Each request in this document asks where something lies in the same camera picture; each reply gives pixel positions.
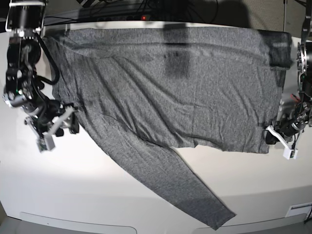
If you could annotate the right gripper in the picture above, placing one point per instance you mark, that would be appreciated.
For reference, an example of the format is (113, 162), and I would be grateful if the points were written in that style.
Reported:
(51, 119)

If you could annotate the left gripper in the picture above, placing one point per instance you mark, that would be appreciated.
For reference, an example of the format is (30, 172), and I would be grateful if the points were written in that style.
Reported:
(284, 131)

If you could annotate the grey long-sleeve T-shirt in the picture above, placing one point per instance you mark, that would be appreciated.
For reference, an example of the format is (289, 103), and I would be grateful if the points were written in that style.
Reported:
(143, 93)

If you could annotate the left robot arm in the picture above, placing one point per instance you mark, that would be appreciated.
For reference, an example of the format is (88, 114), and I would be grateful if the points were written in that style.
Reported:
(303, 108)

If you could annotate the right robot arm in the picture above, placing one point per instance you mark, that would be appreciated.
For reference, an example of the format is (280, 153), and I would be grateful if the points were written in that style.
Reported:
(23, 86)

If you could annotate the black power strip red light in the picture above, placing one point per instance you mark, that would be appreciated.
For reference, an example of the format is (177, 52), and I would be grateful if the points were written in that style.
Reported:
(139, 17)

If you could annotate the thin metal pole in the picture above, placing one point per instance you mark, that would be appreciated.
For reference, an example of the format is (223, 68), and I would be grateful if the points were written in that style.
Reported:
(284, 14)

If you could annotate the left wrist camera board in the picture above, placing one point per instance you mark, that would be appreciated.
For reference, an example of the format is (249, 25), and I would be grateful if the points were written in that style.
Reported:
(290, 153)

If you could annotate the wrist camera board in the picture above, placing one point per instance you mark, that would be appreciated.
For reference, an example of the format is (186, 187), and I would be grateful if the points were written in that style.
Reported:
(45, 143)
(290, 153)

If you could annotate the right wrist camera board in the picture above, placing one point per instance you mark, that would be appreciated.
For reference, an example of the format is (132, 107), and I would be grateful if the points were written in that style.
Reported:
(45, 143)

